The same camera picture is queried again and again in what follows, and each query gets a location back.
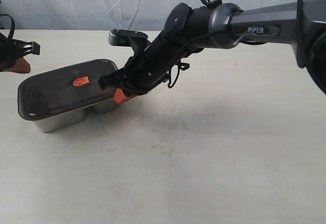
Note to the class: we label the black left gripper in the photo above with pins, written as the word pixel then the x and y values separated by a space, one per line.
pixel 13 52

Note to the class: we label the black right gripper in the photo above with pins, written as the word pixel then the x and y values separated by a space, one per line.
pixel 143 72

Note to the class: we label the dark transparent lunch box lid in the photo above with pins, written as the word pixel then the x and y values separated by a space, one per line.
pixel 61 91

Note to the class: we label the steel two-compartment lunch box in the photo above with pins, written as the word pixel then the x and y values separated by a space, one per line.
pixel 63 122

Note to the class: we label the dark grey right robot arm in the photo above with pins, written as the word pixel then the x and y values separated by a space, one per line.
pixel 300 24

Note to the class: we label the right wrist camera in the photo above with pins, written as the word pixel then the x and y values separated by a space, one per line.
pixel 137 40

